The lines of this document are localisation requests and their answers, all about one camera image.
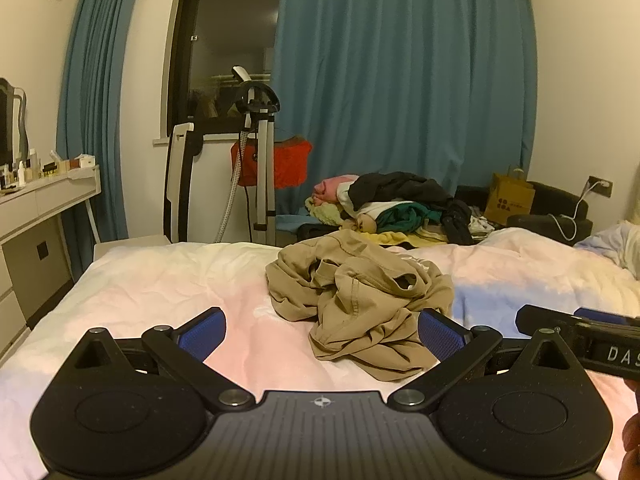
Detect khaki tan garment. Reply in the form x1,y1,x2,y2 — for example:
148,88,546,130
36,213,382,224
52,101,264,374
266,230,454,382

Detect pile of mixed clothes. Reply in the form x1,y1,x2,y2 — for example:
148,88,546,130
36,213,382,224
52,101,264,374
292,171,496,248

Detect person's right hand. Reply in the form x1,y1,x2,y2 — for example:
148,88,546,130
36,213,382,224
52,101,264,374
618,378,640,480

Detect white pillow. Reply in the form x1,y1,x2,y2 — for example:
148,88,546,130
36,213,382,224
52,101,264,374
575,221,640,280

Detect black armchair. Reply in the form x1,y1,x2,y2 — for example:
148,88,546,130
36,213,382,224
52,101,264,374
453,180,595,247

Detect white dressing table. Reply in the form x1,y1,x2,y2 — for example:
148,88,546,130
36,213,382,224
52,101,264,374
1,167,101,359

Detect brown paper bag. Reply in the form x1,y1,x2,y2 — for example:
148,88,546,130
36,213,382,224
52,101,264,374
484,168,536,226

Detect cosmetics on dressing table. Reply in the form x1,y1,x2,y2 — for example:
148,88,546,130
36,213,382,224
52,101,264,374
1,148,98,195

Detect black framed mirror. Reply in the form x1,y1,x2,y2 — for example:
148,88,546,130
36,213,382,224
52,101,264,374
0,78,29,165

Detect narrow teal curtain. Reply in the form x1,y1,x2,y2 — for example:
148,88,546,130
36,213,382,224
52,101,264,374
55,0,148,276

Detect red bag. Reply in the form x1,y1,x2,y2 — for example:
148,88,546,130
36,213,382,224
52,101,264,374
238,136,312,190

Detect large teal curtain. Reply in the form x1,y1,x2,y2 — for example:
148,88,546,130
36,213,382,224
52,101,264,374
271,0,537,214

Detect garment steamer stand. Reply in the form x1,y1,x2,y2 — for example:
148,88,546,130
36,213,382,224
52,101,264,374
214,64,282,247

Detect dark window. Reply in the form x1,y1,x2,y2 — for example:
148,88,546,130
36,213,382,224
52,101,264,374
167,0,280,134

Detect wall power socket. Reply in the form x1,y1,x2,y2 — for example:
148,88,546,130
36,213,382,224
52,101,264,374
587,176,613,198

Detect white charging cable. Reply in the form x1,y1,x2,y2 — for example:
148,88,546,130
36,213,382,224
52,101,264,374
546,179,612,243

